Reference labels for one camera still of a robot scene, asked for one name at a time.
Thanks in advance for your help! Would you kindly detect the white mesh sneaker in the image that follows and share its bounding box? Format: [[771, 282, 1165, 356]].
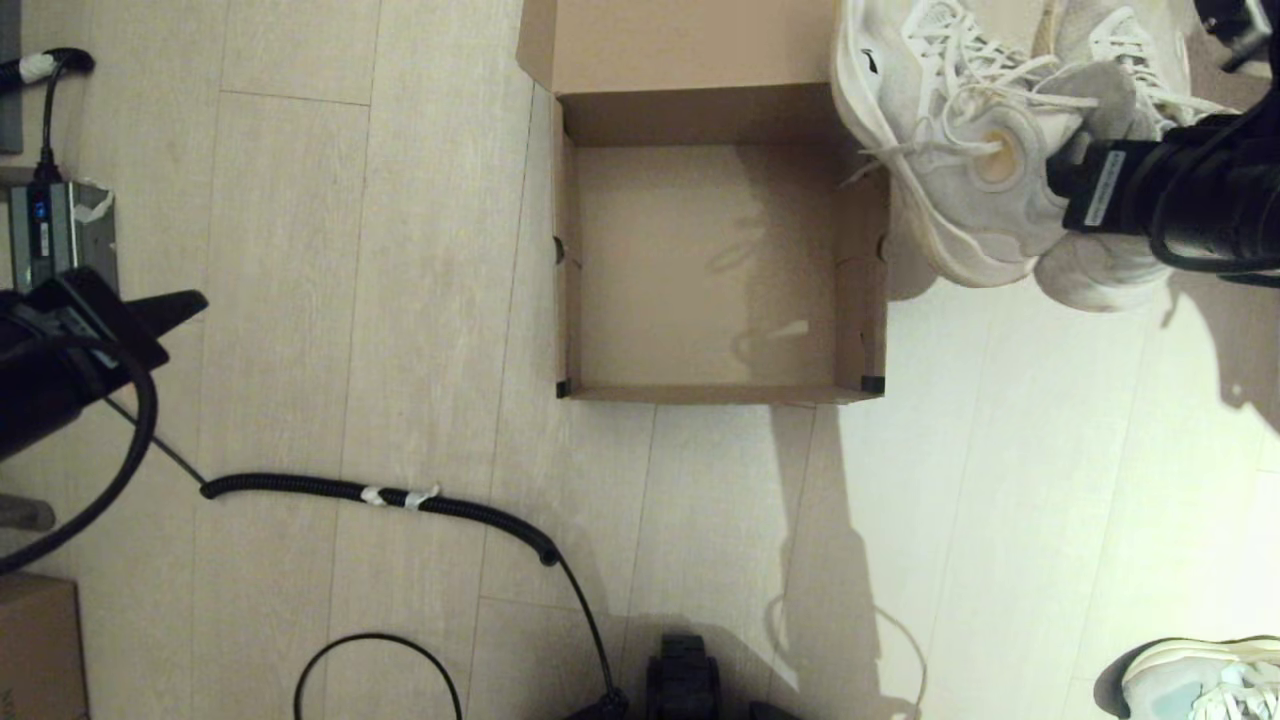
[[832, 0, 1101, 289], [1035, 0, 1236, 313]]

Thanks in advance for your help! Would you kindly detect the brown cardboard shoe box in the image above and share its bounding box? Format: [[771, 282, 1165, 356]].
[[516, 0, 891, 405]]

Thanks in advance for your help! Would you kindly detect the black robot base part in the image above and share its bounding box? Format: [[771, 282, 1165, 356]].
[[645, 634, 721, 720]]

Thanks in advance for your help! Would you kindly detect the grey power supply unit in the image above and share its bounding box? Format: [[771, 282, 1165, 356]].
[[8, 182, 119, 296]]

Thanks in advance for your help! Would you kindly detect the grey furniture foot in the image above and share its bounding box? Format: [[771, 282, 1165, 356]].
[[0, 494, 58, 533]]

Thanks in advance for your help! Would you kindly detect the dark grey panel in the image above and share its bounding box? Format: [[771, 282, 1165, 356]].
[[0, 0, 23, 156]]

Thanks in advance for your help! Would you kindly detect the plain brown cardboard carton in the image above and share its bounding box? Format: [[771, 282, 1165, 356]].
[[0, 572, 89, 720]]

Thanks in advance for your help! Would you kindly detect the white teal worn sneaker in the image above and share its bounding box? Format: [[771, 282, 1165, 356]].
[[1095, 636, 1280, 720]]

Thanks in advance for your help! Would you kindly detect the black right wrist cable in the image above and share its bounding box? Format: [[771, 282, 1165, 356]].
[[1145, 110, 1280, 273]]

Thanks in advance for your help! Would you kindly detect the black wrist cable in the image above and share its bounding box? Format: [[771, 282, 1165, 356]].
[[1145, 110, 1280, 273], [0, 330, 159, 576]]

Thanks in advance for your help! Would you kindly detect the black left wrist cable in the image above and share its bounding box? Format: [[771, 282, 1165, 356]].
[[0, 330, 159, 576]]

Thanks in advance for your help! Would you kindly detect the black corrugated taped cable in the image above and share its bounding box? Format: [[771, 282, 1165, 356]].
[[100, 395, 629, 719]]

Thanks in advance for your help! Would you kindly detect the black taped power cord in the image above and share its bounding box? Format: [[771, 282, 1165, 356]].
[[0, 48, 96, 186]]

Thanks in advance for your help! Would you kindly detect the thin black cable loop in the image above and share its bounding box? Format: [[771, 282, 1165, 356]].
[[294, 634, 465, 720]]

